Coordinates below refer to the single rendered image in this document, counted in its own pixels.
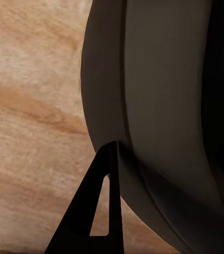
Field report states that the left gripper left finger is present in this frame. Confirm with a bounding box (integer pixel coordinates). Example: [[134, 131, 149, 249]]
[[44, 141, 124, 254]]

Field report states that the cauldron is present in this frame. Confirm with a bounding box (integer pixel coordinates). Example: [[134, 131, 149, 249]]
[[80, 0, 224, 254]]

